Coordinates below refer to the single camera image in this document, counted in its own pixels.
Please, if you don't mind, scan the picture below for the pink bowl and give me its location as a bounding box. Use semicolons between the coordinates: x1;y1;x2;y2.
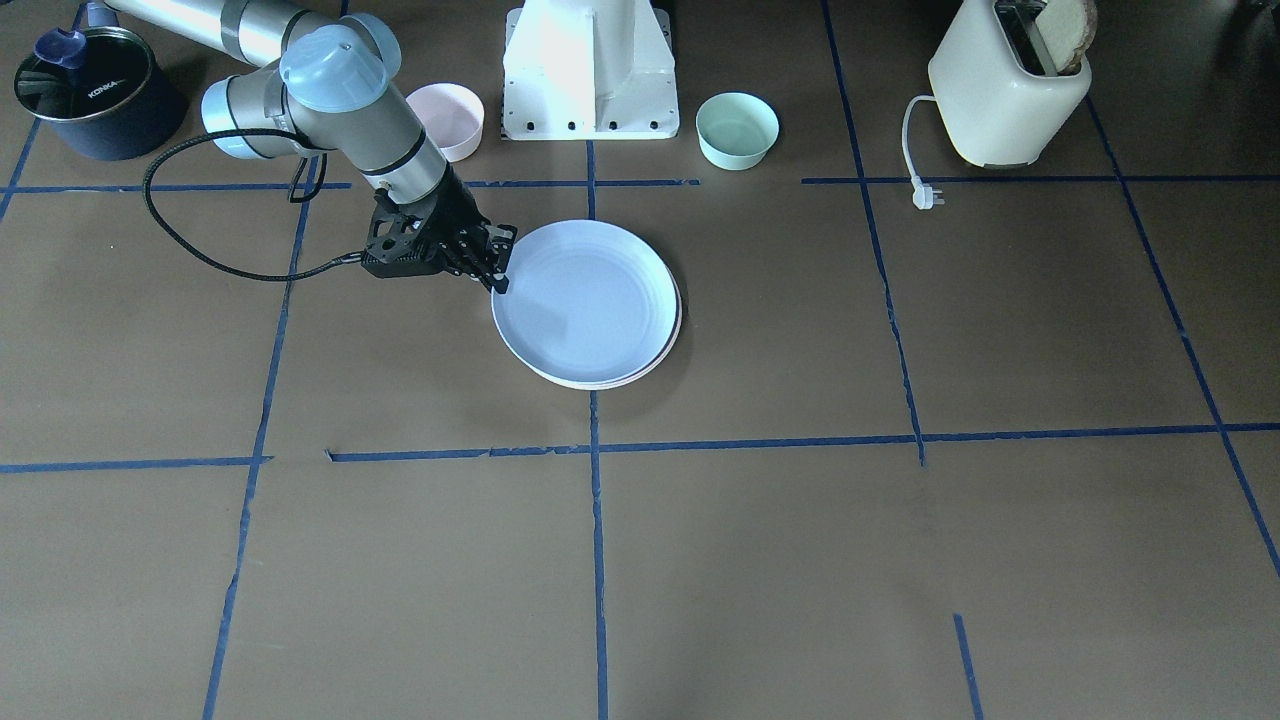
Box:
406;83;485;163

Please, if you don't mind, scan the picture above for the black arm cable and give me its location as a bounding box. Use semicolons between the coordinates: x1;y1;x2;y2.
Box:
142;128;366;283

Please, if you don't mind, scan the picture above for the pink plate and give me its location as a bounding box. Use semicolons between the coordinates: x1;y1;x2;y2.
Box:
637;272;685;377

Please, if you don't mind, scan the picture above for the blue plate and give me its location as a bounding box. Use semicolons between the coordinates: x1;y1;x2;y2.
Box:
492;219;675;382

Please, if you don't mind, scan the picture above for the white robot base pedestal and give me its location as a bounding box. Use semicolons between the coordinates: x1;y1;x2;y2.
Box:
500;1;680;141

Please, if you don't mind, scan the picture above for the green bowl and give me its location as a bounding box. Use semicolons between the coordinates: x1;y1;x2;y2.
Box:
695;92;781;170

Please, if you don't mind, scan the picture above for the white toaster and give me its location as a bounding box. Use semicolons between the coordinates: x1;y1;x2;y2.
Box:
928;1;1092;169

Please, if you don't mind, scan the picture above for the white toaster cable with plug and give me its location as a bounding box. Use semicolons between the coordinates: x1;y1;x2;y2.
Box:
902;94;947;211

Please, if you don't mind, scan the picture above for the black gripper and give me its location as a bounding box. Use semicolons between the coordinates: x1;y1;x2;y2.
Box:
372;165;518;295

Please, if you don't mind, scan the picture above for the bread slice in toaster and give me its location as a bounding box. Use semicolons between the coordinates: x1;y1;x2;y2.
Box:
1034;0;1098;76

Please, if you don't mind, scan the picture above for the dark blue pot with lid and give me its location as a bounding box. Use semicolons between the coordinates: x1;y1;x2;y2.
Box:
13;1;188;161

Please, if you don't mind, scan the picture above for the cream plate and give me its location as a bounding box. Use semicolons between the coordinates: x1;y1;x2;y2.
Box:
530;354;666;391

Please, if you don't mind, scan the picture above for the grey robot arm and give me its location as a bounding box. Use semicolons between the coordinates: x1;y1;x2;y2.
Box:
111;1;516;293

